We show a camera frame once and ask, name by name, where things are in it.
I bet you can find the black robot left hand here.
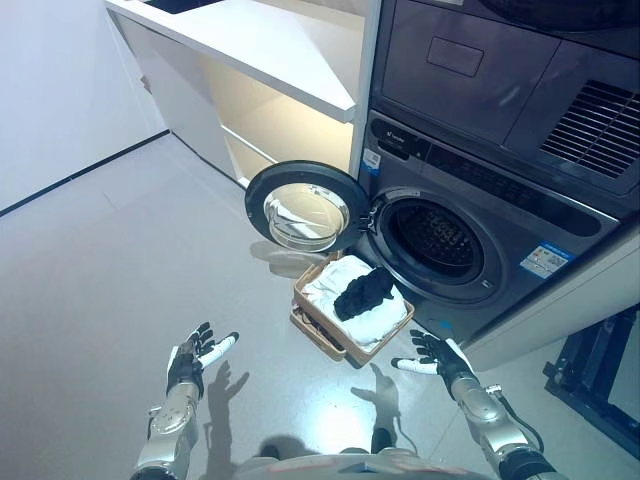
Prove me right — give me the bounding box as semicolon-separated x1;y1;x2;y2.
166;322;240;396

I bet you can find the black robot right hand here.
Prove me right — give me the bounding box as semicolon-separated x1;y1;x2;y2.
391;329;476;389

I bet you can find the black garment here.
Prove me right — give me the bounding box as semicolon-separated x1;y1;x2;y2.
333;268;396;322

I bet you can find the woven wicker laundry basket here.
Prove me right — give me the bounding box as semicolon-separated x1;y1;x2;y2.
289;252;416;370

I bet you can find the grey front-load washing machine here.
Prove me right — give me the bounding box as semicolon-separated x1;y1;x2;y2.
349;109;621;346

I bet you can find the round glass washing machine door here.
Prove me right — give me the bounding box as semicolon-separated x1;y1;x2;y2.
244;159;375;254

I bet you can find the white cloth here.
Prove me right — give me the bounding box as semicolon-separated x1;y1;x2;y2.
305;255;407;352

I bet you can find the grey robot torso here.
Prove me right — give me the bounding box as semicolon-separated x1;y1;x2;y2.
229;446;496;480

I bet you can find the energy label sticker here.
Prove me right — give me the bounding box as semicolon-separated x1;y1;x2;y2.
519;241;576;276

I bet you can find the grey dryer with vent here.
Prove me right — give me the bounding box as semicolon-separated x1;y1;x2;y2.
368;0;640;197

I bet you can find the white cabinet with shelves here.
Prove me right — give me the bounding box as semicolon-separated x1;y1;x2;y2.
104;0;384;189

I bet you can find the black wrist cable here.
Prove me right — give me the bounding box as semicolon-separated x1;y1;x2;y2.
482;383;546;454

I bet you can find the black metal frame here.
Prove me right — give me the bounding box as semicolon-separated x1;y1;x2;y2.
542;309;640;432

